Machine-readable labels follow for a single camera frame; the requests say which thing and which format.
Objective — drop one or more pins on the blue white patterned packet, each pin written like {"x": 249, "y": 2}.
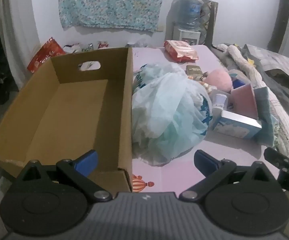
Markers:
{"x": 267, "y": 115}

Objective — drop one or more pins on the white blue-print plastic bag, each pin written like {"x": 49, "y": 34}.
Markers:
{"x": 154, "y": 71}

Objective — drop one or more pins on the dark blue small item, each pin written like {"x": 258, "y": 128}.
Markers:
{"x": 238, "y": 82}

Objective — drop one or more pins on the patterned folded board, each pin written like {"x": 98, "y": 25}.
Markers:
{"x": 210, "y": 20}

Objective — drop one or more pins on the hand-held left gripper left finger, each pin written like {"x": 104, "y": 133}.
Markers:
{"x": 87, "y": 162}

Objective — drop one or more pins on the small white bottle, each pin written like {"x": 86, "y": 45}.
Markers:
{"x": 220, "y": 102}

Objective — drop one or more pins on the red printed bag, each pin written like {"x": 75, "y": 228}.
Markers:
{"x": 44, "y": 55}

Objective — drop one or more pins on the large blue water bottle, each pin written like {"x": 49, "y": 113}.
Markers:
{"x": 188, "y": 12}

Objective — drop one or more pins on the white water dispenser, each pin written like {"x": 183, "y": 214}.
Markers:
{"x": 184, "y": 36}

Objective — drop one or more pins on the white curtain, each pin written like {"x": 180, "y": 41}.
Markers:
{"x": 17, "y": 30}

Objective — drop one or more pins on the pink mesh sponge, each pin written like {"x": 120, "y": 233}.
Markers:
{"x": 243, "y": 98}

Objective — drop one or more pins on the white crumpled plastic bag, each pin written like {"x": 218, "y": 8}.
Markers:
{"x": 75, "y": 47}

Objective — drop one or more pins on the pink plush ball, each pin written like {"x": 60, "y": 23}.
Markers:
{"x": 218, "y": 78}

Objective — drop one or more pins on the light blue plastic bag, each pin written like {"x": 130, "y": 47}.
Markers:
{"x": 164, "y": 110}

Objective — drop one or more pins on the brown cardboard box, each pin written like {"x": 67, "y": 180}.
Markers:
{"x": 72, "y": 110}

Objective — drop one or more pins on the white wall socket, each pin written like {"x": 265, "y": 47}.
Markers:
{"x": 160, "y": 28}

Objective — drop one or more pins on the orange white small packet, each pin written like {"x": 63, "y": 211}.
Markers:
{"x": 207, "y": 86}

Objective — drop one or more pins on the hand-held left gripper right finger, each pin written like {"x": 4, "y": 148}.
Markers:
{"x": 204, "y": 162}

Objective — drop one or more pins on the grey blanket with yellow figures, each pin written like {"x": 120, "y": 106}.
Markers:
{"x": 279, "y": 75}

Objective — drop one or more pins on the blue floral wall cloth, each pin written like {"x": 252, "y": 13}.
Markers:
{"x": 109, "y": 2}

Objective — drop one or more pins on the red white small packet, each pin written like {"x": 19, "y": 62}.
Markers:
{"x": 102, "y": 45}

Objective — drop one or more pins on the purple printed mat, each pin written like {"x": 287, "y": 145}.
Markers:
{"x": 209, "y": 145}

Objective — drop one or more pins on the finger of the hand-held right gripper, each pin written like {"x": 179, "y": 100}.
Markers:
{"x": 274, "y": 156}

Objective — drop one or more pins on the red wet wipes packet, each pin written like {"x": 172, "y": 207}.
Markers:
{"x": 182, "y": 51}

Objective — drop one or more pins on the blue white carton box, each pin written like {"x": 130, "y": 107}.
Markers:
{"x": 234, "y": 127}

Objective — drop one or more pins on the white striped towel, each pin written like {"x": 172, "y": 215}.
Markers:
{"x": 242, "y": 60}

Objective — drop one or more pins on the gold tin box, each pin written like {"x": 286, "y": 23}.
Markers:
{"x": 193, "y": 70}

